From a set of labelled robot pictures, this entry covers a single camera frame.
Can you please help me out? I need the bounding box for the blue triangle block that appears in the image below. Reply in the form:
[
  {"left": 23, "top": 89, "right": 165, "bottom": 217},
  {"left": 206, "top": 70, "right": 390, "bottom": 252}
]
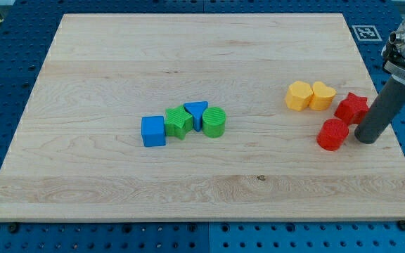
[{"left": 184, "top": 101, "right": 209, "bottom": 132}]

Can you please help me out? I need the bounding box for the red star block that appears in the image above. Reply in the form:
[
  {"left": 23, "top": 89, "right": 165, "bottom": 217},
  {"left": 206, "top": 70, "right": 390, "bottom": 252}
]
[{"left": 334, "top": 92, "right": 369, "bottom": 125}]

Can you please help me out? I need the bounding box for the green star block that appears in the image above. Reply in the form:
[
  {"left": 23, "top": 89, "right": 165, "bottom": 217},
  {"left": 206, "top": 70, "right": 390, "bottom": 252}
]
[{"left": 165, "top": 105, "right": 193, "bottom": 140}]

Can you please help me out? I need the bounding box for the white fiducial marker tag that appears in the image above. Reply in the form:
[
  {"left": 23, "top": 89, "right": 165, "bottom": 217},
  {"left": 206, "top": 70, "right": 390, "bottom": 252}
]
[{"left": 352, "top": 25, "right": 382, "bottom": 41}]

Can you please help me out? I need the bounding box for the red cylinder block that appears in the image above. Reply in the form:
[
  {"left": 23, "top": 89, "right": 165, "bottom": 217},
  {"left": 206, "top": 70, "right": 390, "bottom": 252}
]
[{"left": 316, "top": 119, "right": 349, "bottom": 151}]

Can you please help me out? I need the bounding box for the light wooden board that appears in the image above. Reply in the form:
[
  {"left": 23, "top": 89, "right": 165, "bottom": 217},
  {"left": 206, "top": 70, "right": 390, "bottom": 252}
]
[{"left": 0, "top": 13, "right": 405, "bottom": 223}]

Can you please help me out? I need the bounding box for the blue cube block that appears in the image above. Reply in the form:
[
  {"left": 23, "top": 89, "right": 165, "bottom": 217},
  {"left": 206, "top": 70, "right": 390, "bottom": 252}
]
[{"left": 141, "top": 116, "right": 166, "bottom": 147}]

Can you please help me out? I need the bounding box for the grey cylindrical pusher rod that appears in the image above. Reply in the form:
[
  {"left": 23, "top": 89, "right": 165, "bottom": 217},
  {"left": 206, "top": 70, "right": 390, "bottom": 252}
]
[{"left": 354, "top": 75, "right": 405, "bottom": 144}]

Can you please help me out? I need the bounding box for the yellow heart block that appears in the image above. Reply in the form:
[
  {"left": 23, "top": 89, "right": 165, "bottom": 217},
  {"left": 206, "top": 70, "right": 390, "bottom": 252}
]
[{"left": 309, "top": 82, "right": 337, "bottom": 111}]

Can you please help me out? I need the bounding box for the yellow hexagon block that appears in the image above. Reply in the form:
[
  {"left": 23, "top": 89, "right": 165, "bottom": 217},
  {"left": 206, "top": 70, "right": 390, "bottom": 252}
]
[{"left": 285, "top": 81, "right": 314, "bottom": 111}]

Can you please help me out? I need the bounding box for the green cylinder block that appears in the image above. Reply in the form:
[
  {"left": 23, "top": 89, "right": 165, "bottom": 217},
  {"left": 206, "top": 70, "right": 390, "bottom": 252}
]
[{"left": 202, "top": 107, "right": 226, "bottom": 138}]

